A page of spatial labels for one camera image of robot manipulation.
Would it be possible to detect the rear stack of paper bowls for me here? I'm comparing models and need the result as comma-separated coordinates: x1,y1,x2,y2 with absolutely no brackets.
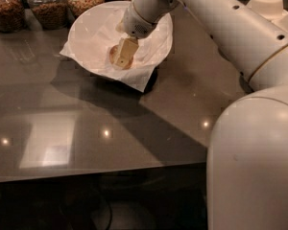
247,0,288,20

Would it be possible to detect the glass jar of cereal far left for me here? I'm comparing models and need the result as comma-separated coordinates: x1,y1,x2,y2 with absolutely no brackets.
0,0,26,33

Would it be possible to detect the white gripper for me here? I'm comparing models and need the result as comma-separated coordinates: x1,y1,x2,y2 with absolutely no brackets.
113,2,156,69

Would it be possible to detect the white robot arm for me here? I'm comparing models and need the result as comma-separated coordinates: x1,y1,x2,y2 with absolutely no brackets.
123,0,288,230

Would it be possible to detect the white paper liner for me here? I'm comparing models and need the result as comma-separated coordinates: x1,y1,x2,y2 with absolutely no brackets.
60,7,174,94

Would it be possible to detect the glass jar of dark granola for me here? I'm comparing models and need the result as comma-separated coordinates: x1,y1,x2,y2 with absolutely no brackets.
27,0,68,30

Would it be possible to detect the white bowl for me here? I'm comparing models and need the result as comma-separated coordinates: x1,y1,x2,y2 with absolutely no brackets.
67,0,174,81

